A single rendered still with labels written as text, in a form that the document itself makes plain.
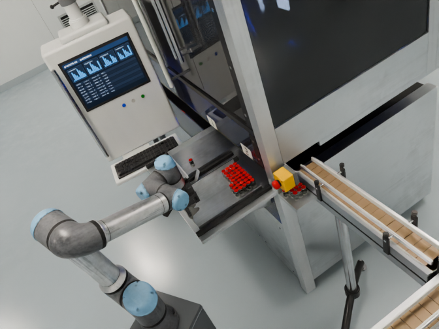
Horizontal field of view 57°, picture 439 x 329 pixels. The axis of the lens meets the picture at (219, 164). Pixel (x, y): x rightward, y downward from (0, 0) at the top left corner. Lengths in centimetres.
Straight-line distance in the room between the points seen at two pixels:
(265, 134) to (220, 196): 44
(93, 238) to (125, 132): 132
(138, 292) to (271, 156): 74
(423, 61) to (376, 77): 30
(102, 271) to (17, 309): 195
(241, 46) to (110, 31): 103
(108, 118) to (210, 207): 91
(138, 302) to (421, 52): 162
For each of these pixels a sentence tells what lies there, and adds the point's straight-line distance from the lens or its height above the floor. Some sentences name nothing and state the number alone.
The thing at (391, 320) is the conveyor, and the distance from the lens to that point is 138.
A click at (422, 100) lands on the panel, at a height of 85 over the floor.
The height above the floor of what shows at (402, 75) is 108.
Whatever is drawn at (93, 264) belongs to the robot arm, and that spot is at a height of 118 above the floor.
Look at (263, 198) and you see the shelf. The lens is 183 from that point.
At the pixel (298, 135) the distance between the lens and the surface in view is 174.
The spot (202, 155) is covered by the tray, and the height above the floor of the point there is 88.
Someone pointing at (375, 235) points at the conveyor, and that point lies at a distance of 158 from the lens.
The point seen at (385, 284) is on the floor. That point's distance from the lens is 255.
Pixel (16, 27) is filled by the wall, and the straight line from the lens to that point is 688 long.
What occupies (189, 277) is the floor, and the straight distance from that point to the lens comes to 281.
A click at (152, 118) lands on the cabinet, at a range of 252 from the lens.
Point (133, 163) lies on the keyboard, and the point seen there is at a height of 83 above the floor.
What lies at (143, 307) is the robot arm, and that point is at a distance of 155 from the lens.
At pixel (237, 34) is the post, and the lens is 140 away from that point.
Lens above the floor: 220
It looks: 40 degrees down
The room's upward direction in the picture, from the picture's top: 22 degrees counter-clockwise
